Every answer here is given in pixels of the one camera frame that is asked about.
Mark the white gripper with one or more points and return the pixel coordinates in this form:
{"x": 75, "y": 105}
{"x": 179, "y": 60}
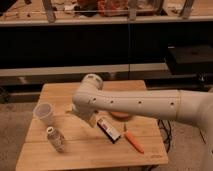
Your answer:
{"x": 86, "y": 114}

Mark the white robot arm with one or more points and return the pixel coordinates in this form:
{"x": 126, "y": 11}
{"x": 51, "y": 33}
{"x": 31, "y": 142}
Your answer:
{"x": 189, "y": 107}

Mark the small clear plastic bottle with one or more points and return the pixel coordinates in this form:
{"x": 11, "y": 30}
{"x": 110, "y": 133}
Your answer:
{"x": 56, "y": 138}

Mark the orange bowl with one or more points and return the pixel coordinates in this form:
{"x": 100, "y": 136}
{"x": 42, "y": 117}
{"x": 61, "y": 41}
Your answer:
{"x": 120, "y": 115}

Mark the black rectangular box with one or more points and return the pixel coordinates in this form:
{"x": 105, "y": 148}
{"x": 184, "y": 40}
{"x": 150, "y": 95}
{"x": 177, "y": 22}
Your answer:
{"x": 108, "y": 129}

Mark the wooden folding table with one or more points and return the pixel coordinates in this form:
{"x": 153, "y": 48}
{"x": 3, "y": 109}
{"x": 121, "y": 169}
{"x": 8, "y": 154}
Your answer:
{"x": 87, "y": 147}

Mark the translucent plastic cup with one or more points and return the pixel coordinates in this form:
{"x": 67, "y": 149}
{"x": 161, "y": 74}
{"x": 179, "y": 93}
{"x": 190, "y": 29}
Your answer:
{"x": 44, "y": 113}

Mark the orange toy carrot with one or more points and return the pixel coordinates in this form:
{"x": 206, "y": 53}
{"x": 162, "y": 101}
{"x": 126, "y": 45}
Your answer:
{"x": 132, "y": 139}

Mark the metal shelf rack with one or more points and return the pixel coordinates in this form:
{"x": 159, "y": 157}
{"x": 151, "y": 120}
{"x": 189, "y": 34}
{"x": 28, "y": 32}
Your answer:
{"x": 52, "y": 40}

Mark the black box on shelf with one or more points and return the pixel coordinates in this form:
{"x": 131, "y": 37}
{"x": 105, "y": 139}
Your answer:
{"x": 190, "y": 59}

